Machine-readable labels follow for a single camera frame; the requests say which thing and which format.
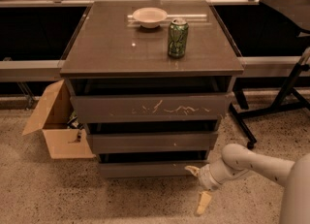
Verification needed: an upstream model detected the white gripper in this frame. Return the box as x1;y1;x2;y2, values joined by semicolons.
185;165;221;216

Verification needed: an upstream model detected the grey bottom drawer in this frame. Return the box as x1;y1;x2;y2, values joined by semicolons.
99;160;206;178

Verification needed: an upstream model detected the grey drawer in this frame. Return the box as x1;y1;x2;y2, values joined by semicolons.
87;132;218;154
71;93;233;123
99;160;206;178

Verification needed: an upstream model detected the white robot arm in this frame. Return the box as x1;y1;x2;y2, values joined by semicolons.
185;144;310;224

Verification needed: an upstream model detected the grey top drawer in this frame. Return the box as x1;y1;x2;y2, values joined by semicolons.
71;93;233;123

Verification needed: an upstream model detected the grey middle drawer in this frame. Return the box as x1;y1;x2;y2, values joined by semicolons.
87;132;218;154

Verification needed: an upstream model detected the grey drawer cabinet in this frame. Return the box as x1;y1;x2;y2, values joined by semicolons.
61;0;243;165

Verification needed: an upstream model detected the open cardboard box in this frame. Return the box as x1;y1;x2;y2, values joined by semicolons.
22;80;95;159

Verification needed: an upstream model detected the green soda can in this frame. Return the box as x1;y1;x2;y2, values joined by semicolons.
168;17;189;58

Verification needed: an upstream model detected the white bowl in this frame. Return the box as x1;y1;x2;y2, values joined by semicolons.
133;8;168;28

